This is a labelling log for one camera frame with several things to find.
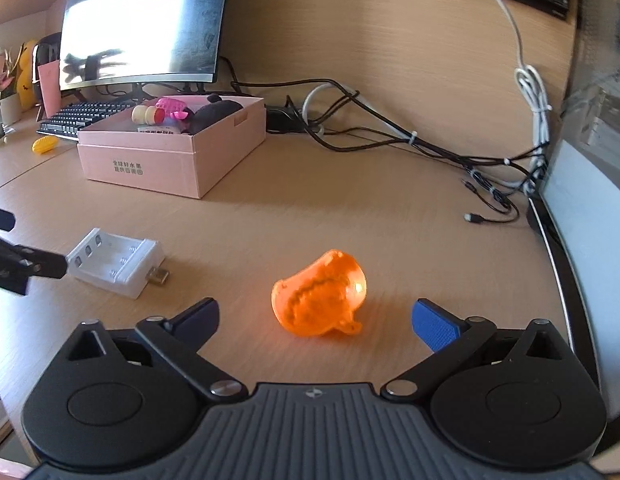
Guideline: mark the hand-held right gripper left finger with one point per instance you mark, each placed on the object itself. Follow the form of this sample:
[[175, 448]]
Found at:
[[200, 317]]

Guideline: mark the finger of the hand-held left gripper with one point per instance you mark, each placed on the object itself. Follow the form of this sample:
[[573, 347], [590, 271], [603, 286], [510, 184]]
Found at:
[[20, 262], [2, 217]]

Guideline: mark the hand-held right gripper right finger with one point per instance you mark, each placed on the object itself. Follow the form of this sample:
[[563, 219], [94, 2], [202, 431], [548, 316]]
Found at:
[[434, 327]]

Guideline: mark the white battery charger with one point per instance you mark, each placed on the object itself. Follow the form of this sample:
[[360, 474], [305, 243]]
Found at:
[[115, 260]]

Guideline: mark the orange translucent toy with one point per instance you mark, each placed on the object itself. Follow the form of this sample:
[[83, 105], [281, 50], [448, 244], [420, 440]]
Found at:
[[315, 295]]

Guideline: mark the pink cardboard box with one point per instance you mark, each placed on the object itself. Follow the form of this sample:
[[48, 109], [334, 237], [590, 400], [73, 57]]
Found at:
[[155, 165]]

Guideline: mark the black plush toy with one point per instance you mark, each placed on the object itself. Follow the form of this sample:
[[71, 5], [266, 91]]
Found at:
[[212, 112]]

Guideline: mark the wooden desktop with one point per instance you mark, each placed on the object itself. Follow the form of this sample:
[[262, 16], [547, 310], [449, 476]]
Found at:
[[340, 210]]

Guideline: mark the yellow spiky ball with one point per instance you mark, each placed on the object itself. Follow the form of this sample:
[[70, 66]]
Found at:
[[45, 145]]

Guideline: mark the potted plant in white pot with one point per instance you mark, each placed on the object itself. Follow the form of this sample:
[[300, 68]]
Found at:
[[11, 110]]

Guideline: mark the black keyboard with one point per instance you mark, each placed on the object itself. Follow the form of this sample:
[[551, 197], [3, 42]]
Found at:
[[75, 117]]

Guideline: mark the pink cup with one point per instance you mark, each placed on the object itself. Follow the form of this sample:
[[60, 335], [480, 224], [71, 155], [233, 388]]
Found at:
[[50, 87]]

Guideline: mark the yellow plush toy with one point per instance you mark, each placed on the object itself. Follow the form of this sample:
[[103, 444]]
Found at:
[[26, 75]]

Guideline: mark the black desk appliance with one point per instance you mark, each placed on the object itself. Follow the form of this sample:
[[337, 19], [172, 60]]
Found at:
[[47, 45]]

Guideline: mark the black framed display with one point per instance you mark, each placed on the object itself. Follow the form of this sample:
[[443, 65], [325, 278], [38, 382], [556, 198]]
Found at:
[[589, 210]]

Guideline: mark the black power strip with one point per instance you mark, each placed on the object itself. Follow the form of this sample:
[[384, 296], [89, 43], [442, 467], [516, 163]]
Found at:
[[280, 119]]

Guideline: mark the black computer monitor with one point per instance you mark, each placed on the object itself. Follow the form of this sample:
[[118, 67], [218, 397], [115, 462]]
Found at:
[[140, 20]]

